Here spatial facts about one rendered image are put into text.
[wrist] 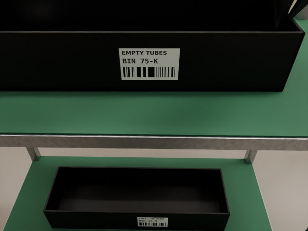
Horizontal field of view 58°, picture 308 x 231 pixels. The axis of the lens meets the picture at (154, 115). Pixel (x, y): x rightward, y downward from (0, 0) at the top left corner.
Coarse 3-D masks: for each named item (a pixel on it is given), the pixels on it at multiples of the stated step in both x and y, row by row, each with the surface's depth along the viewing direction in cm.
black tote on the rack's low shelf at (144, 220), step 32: (64, 192) 101; (96, 192) 101; (128, 192) 101; (160, 192) 101; (192, 192) 101; (224, 192) 90; (64, 224) 90; (96, 224) 90; (128, 224) 90; (160, 224) 89; (192, 224) 89; (224, 224) 89
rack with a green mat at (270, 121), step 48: (0, 96) 48; (48, 96) 48; (96, 96) 48; (144, 96) 48; (192, 96) 48; (240, 96) 48; (288, 96) 48; (0, 144) 43; (48, 144) 43; (96, 144) 43; (144, 144) 43; (192, 144) 42; (240, 144) 42; (288, 144) 42; (48, 192) 102; (240, 192) 103
